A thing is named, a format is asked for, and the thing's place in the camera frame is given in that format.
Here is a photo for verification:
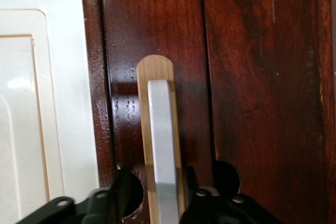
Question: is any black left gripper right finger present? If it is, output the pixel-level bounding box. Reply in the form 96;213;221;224
179;165;285;224

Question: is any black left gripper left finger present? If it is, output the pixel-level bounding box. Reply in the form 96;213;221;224
15;166;132;224

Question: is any dark red wooden drawer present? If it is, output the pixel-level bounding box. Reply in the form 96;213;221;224
81;0;336;224

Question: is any light wooden handle plate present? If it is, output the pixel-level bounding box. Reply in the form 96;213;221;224
136;54;187;224

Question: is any white plastic cabinet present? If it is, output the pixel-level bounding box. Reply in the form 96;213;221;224
0;0;101;224

